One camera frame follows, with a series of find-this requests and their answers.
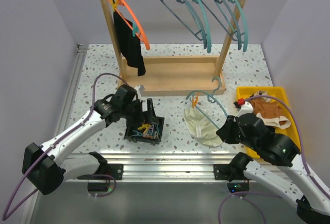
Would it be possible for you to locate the brown underwear in bin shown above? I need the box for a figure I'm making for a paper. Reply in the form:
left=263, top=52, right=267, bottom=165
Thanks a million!
left=249, top=91, right=291, bottom=130

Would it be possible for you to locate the wooden clothes rack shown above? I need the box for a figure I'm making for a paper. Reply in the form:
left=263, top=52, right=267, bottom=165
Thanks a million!
left=100, top=0, right=246, bottom=96

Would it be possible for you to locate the yellow clothespin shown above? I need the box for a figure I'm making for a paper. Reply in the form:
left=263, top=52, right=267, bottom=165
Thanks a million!
left=109, top=0, right=118, bottom=12

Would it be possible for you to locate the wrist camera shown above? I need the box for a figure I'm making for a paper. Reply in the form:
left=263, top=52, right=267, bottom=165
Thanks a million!
left=134, top=84, right=145, bottom=99
left=234, top=98, right=254, bottom=117

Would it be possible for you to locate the grey-blue hanger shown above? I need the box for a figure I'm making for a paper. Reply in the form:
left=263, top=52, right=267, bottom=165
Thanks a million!
left=159, top=0, right=197, bottom=33

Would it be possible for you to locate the black underwear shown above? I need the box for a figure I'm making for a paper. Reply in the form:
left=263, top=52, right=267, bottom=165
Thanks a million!
left=113, top=11, right=146, bottom=76

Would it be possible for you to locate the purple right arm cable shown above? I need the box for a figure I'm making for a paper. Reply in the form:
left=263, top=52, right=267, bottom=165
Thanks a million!
left=218, top=95, right=330, bottom=224

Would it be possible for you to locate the orange hanger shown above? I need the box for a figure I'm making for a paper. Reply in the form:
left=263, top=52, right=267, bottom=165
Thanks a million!
left=108, top=0, right=150, bottom=50

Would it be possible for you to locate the yellow plastic bin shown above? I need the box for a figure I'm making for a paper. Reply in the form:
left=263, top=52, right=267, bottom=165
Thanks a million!
left=236, top=87, right=301, bottom=148

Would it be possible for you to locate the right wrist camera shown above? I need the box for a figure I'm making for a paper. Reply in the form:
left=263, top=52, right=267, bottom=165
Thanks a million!
left=234, top=98, right=254, bottom=117

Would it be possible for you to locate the black clip box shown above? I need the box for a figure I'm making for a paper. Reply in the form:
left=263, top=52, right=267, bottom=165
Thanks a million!
left=124, top=116, right=164, bottom=145

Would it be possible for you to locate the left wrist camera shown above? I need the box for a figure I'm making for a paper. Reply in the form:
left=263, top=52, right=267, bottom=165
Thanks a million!
left=134, top=84, right=145, bottom=99

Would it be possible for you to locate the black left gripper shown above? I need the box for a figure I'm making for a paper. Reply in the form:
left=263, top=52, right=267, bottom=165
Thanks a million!
left=121, top=98, right=158, bottom=127

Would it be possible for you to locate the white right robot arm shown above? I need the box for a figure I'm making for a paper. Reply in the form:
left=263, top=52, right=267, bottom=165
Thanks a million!
left=216, top=113, right=329, bottom=223

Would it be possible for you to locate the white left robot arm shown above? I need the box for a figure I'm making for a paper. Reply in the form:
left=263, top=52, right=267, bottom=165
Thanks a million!
left=22, top=84, right=164, bottom=195

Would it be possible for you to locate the orange clothespin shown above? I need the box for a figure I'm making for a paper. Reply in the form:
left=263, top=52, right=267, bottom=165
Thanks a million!
left=191, top=95, right=199, bottom=108

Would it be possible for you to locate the pale green underwear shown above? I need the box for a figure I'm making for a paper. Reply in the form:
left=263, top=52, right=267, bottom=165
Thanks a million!
left=184, top=107, right=223, bottom=147

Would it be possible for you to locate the teal clothespin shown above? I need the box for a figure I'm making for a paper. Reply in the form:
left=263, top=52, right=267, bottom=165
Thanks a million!
left=132, top=23, right=140, bottom=37

